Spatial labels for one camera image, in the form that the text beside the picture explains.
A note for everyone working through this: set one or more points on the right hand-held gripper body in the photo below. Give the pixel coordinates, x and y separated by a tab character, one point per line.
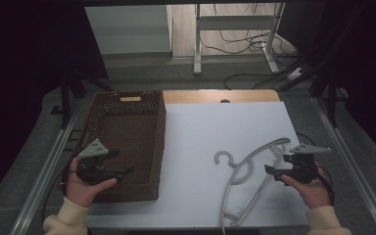
303	168

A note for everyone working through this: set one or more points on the brown wicker basket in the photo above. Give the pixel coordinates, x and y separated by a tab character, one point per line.
133	140

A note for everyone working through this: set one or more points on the person's left hand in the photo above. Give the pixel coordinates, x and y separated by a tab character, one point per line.
81	191

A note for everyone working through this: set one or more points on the white cabinet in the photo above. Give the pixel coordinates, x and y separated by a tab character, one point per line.
127	29

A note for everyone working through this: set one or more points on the aluminium rail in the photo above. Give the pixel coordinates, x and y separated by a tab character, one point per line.
352	163
45	169

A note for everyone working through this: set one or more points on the grey plastic clothes hanger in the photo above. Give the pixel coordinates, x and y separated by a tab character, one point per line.
282	141

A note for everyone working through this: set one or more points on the white board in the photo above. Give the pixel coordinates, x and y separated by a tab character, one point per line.
202	130

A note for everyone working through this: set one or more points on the white power strip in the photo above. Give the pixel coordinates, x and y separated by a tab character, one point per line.
295	74

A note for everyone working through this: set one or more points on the person's right hand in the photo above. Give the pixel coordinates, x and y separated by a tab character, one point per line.
310	192

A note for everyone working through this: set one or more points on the white desk frame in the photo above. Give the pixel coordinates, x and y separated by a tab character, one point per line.
231	23

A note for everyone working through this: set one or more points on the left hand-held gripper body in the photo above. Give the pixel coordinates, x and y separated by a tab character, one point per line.
91	169

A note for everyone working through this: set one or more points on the black metal stand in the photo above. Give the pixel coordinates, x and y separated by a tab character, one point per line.
66	98
331	98

